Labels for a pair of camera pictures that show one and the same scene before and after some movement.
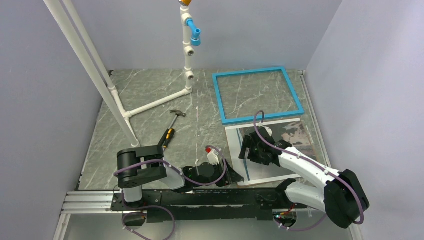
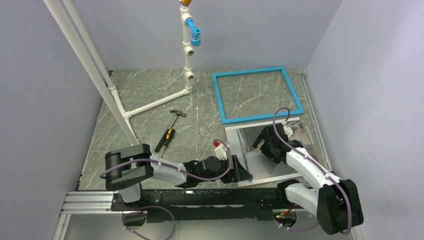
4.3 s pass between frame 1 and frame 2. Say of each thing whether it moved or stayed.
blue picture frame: stayed
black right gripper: moved
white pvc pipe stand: stayed
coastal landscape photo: stayed
